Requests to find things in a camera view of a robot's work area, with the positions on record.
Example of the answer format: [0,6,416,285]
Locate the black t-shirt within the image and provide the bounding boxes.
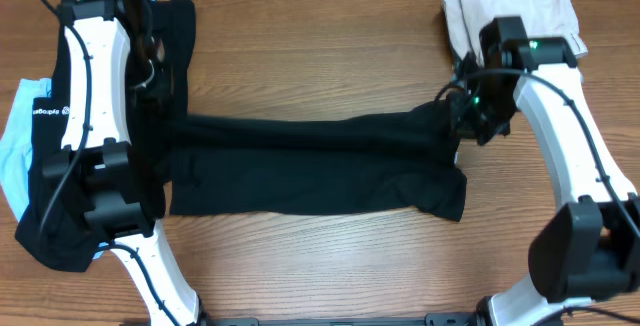
[160,102,467,221]

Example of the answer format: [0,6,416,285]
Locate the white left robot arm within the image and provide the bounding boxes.
[38,0,208,325]

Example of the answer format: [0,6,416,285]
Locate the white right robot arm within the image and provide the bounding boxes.
[426,16,639,326]

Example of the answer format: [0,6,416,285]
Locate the black garment pile with logo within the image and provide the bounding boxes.
[15,0,195,272]

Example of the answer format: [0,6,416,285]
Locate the folded beige shorts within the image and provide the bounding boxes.
[442,0,588,63]

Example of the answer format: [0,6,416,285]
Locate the light blue garment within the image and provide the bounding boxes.
[0,0,162,261]

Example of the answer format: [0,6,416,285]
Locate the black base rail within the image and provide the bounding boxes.
[196,312,491,326]

